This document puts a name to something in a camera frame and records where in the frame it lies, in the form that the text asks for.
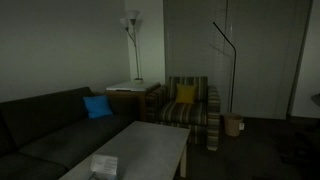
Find white two-shade floor lamp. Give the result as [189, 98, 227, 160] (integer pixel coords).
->
[119, 9, 145, 85]

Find yellow throw pillow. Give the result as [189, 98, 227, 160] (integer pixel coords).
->
[175, 83, 198, 105]

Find white flat board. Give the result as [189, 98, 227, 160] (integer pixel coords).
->
[105, 80, 162, 93]

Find striped armchair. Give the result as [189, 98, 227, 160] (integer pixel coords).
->
[145, 75, 222, 152]

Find wooden side table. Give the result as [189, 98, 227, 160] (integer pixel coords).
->
[105, 81, 162, 123]

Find grey window blinds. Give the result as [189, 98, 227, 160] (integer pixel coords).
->
[163, 0, 231, 112]

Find blue throw pillow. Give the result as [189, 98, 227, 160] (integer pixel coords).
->
[82, 94, 114, 120]

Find thin black floor lamp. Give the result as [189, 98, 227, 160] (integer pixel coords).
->
[212, 21, 238, 114]

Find beige wastebasket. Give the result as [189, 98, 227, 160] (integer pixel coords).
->
[222, 112, 244, 138]

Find white tissue box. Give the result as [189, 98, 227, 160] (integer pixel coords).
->
[88, 153, 119, 180]

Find white closet door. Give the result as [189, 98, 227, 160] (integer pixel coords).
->
[228, 0, 314, 120]

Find dark grey fabric sofa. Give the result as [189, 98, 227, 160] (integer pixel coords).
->
[0, 86, 141, 180]

